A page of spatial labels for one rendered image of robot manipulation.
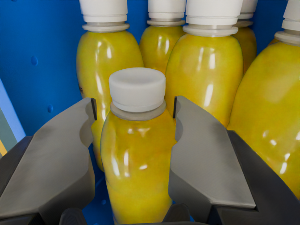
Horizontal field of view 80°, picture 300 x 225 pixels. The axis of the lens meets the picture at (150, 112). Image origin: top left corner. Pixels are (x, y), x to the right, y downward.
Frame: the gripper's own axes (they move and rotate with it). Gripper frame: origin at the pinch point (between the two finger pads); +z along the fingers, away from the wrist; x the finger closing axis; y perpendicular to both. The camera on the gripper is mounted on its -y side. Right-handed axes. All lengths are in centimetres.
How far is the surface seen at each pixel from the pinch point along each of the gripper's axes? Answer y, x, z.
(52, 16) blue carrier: -4.7, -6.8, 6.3
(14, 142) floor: 95, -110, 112
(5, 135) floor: 89, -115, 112
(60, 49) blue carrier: -2.1, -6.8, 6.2
